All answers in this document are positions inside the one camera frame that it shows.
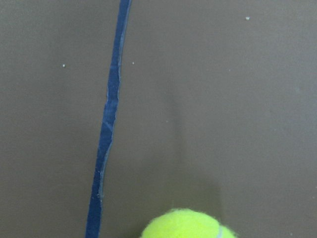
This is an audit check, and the yellow tennis ball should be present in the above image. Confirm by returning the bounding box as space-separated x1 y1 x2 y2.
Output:
141 209 237 238

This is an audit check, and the blue tape strip lengthwise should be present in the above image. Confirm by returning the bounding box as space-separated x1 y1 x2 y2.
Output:
85 0 132 238

